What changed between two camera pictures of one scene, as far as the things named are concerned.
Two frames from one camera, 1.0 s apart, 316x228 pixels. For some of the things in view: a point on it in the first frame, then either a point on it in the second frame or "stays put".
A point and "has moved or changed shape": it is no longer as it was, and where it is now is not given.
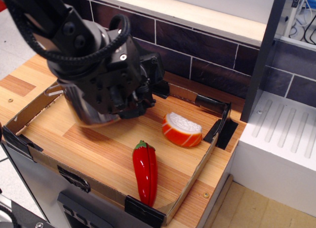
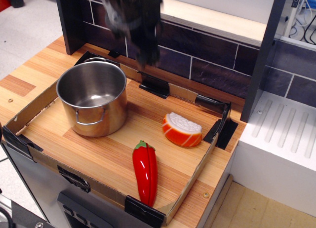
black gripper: [123, 77] to [136, 16]
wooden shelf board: [227, 26] stays put
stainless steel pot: [80, 110] has moved or changed shape
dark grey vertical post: [255, 85] stays put
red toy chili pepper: [145, 163] stays put
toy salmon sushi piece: [181, 131] stays put
